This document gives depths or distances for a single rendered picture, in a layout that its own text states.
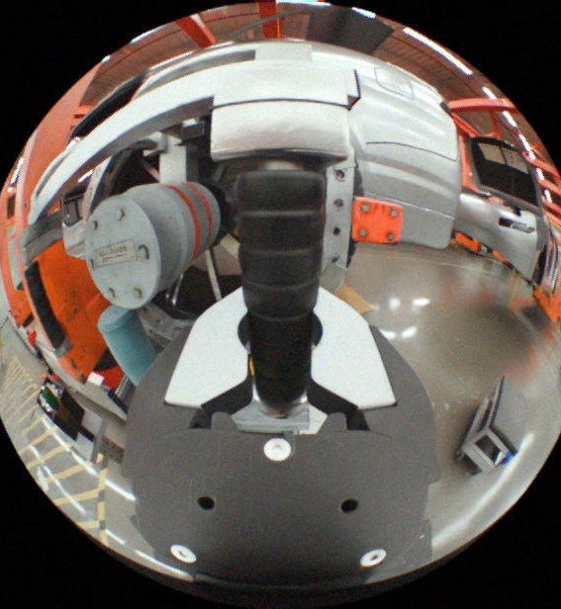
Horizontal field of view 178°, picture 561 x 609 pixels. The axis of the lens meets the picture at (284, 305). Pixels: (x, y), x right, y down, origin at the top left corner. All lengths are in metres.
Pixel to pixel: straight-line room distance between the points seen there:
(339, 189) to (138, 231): 0.25
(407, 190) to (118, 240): 0.78
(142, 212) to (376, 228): 0.30
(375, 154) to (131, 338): 0.80
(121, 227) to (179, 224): 0.07
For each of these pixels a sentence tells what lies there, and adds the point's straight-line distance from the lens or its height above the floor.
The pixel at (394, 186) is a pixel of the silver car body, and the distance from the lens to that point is 0.75.
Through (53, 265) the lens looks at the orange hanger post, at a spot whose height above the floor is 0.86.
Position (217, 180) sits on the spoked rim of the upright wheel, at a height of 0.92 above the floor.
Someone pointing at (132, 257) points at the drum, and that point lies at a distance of 0.21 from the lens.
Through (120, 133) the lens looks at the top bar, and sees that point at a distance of 0.16.
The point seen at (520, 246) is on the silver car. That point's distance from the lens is 2.49.
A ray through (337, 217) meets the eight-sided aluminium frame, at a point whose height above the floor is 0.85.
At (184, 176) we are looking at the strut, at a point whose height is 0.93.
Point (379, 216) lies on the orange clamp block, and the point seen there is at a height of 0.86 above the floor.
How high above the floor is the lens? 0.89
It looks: 33 degrees down
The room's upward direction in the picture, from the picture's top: straight up
